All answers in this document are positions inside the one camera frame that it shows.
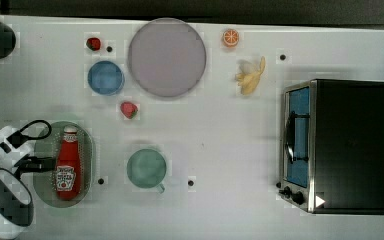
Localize green mug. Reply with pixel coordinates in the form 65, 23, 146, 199
126, 149, 167, 194

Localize pink strawberry toy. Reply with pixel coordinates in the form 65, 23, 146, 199
120, 101, 138, 119

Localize red felt ketchup bottle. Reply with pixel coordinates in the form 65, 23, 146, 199
55, 125, 81, 200

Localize green oval strainer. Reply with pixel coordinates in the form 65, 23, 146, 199
33, 121, 95, 208

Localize large grey round plate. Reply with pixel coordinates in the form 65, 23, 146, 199
128, 18, 206, 97

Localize peeled banana toy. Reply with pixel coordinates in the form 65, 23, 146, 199
235, 56, 266, 95

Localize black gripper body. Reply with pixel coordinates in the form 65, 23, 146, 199
14, 156, 56, 180

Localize orange slice toy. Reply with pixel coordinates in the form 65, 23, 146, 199
222, 29, 240, 47

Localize dark red strawberry toy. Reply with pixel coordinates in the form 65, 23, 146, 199
86, 37, 101, 51

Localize small blue bowl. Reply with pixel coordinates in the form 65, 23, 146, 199
87, 61, 125, 96

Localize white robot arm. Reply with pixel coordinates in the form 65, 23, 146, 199
0, 126, 55, 240

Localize silver toaster oven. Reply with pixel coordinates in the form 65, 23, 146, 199
276, 79, 384, 215

